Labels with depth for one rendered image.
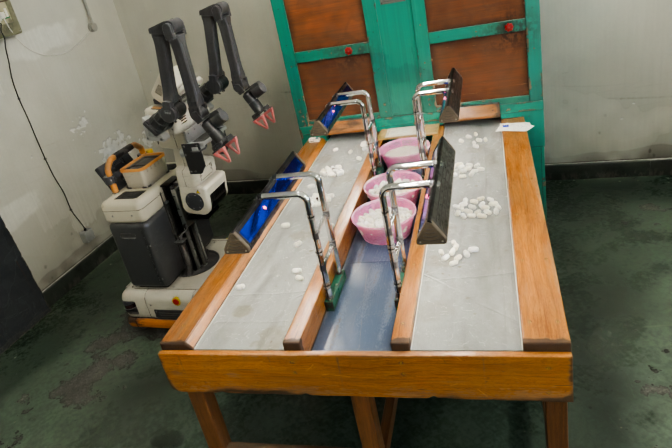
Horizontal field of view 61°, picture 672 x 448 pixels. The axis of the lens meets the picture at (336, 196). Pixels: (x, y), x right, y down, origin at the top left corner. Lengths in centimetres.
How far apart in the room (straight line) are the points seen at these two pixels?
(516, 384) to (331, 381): 52
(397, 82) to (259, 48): 148
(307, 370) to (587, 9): 290
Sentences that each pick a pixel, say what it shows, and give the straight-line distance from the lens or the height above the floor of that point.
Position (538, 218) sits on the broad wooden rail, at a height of 76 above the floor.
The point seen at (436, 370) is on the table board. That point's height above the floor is 69.
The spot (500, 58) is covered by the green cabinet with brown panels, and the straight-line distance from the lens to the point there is 315.
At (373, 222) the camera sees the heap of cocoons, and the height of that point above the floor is 74.
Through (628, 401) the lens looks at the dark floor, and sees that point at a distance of 259.
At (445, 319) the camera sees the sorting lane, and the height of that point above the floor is 74.
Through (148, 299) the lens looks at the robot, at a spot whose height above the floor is 25.
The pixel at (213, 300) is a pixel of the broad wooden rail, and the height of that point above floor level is 76.
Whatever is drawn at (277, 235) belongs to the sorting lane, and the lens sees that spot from 240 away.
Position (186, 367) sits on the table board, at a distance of 193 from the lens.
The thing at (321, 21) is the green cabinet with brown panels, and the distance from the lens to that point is 321.
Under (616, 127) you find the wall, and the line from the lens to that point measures 416.
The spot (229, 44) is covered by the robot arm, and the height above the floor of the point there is 143.
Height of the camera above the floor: 182
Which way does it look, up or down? 24 degrees down
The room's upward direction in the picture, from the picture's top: 12 degrees counter-clockwise
